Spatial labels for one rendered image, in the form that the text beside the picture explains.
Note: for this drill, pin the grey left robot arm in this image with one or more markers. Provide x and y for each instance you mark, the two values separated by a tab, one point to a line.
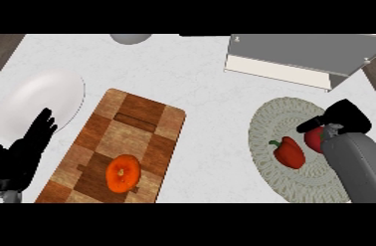
9	196

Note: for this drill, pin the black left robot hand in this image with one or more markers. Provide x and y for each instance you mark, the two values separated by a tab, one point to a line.
29	147

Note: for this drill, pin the grey round bowl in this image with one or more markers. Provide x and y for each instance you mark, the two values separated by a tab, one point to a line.
130	38

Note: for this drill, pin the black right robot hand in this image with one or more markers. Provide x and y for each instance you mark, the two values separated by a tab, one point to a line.
348	115

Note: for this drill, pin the red bell pepper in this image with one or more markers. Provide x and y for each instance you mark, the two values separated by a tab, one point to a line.
289	153

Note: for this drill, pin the red tomato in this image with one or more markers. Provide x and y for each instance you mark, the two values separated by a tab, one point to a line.
313	138

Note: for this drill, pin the orange pumpkin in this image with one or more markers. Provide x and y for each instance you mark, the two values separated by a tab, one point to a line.
122	173

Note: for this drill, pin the white oval plate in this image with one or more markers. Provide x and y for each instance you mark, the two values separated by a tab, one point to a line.
41	102

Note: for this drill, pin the checkered wooden cutting board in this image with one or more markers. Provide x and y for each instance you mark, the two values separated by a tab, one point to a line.
115	147

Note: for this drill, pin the round woven pale placemat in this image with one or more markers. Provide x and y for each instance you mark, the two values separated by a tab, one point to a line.
279	130

